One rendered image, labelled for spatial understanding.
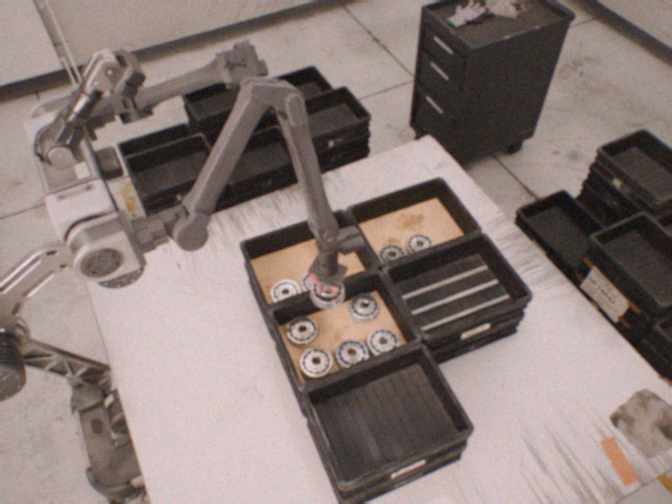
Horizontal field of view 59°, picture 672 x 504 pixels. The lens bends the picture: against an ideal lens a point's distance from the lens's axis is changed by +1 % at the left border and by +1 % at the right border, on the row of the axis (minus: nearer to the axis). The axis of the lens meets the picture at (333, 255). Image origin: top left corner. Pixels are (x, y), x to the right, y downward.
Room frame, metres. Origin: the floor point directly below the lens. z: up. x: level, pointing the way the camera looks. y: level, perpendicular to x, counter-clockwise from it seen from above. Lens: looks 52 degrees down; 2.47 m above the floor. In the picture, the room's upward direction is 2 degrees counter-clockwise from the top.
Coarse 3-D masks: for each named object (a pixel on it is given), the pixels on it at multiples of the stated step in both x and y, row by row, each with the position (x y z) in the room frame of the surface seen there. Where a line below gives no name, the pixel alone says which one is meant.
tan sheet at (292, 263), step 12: (312, 240) 1.36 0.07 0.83; (276, 252) 1.32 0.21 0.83; (288, 252) 1.31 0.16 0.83; (300, 252) 1.31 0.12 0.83; (312, 252) 1.31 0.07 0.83; (252, 264) 1.26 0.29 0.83; (264, 264) 1.26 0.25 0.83; (276, 264) 1.26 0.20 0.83; (288, 264) 1.26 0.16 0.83; (300, 264) 1.26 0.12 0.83; (348, 264) 1.25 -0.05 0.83; (360, 264) 1.25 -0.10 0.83; (264, 276) 1.21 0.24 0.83; (276, 276) 1.21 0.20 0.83; (288, 276) 1.21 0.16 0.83; (300, 276) 1.20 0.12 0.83; (264, 288) 1.16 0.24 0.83
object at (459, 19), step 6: (462, 6) 2.84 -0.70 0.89; (468, 6) 2.84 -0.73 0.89; (480, 6) 2.84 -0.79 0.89; (456, 12) 2.79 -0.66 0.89; (462, 12) 2.78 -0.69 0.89; (468, 12) 2.78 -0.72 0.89; (474, 12) 2.78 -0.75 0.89; (480, 12) 2.78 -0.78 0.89; (486, 12) 2.80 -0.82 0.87; (450, 18) 2.75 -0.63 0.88; (456, 18) 2.74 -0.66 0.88; (462, 18) 2.74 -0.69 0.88; (468, 18) 2.73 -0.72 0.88; (474, 18) 2.74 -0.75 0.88; (480, 18) 2.74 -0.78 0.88; (456, 24) 2.70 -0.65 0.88
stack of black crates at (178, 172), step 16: (176, 144) 2.21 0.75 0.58; (192, 144) 2.24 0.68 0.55; (208, 144) 2.19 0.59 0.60; (128, 160) 2.11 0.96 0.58; (144, 160) 2.14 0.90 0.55; (160, 160) 2.17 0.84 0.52; (176, 160) 2.20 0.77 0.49; (192, 160) 2.19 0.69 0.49; (144, 176) 2.09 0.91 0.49; (160, 176) 2.09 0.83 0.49; (176, 176) 2.08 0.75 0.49; (192, 176) 2.08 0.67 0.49; (144, 192) 1.98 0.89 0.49; (160, 192) 1.88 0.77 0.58; (176, 192) 1.92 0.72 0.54; (224, 192) 2.02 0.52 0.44; (144, 208) 1.87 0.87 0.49; (160, 208) 1.87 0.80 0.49; (224, 208) 2.01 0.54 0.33
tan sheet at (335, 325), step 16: (384, 304) 1.08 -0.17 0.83; (320, 320) 1.02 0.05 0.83; (336, 320) 1.02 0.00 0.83; (352, 320) 1.02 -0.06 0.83; (384, 320) 1.01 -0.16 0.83; (320, 336) 0.96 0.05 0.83; (336, 336) 0.96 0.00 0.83; (352, 336) 0.96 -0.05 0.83; (400, 336) 0.95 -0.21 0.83; (336, 368) 0.84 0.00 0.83
